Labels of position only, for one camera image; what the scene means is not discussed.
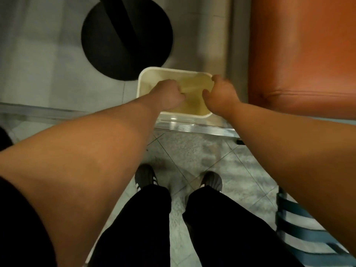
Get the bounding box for person's left hand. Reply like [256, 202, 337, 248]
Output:
[148, 80, 186, 112]

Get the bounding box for person's right hand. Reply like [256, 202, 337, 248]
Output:
[202, 75, 241, 114]

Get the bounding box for translucent yellow bin liner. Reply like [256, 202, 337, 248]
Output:
[139, 73, 215, 116]

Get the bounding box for person's left forearm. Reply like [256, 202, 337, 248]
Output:
[0, 93, 167, 267]

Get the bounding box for person's right forearm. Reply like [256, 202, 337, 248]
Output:
[230, 99, 356, 257]

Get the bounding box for metal floor threshold strip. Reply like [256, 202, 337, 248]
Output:
[0, 102, 240, 138]

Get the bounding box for white rectangular waste bin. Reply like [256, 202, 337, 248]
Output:
[137, 67, 215, 120]

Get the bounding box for black round table base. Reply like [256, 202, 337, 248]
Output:
[81, 0, 174, 81]

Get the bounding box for black striped right sneaker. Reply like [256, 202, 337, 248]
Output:
[200, 171, 223, 193]

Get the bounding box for black striped sneaker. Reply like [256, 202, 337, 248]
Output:
[135, 164, 158, 193]
[200, 171, 223, 193]

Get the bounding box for black striped left sneaker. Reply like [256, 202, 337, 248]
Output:
[135, 164, 158, 193]

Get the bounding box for orange leather seat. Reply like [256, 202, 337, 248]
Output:
[248, 0, 356, 120]

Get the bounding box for black trousers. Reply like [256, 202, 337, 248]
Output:
[89, 184, 304, 267]

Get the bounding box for blue slatted chair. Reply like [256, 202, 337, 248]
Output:
[275, 186, 356, 267]

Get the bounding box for black shirt sleeve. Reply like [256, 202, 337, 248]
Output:
[0, 175, 57, 267]

